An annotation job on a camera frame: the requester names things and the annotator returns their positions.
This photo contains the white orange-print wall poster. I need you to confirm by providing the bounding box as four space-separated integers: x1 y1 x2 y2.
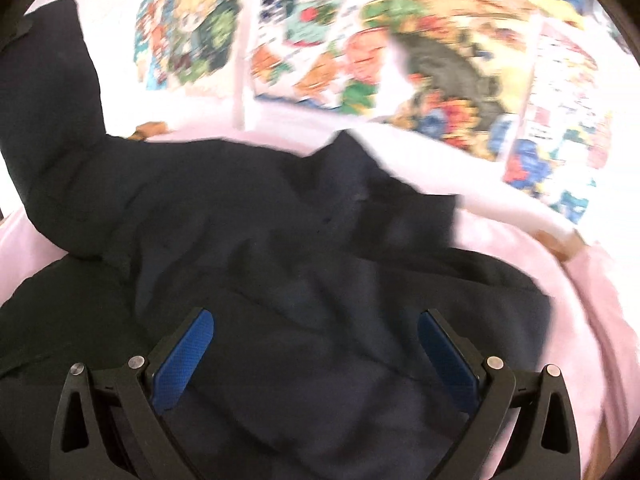
249 0 398 117

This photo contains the cartoon figure wall poster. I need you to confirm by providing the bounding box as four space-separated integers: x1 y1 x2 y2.
134 0 247 92

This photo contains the blue and white wall poster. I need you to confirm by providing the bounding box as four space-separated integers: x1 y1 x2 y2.
502 22 613 225

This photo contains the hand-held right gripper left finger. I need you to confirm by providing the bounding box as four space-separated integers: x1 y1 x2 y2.
56 307 216 480

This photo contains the dark navy padded jacket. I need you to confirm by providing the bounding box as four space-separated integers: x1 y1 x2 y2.
0 0 553 480

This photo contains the pink blanket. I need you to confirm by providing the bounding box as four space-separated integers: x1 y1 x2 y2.
0 125 640 480

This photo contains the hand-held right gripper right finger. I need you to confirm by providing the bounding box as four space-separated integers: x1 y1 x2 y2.
417 308 582 480

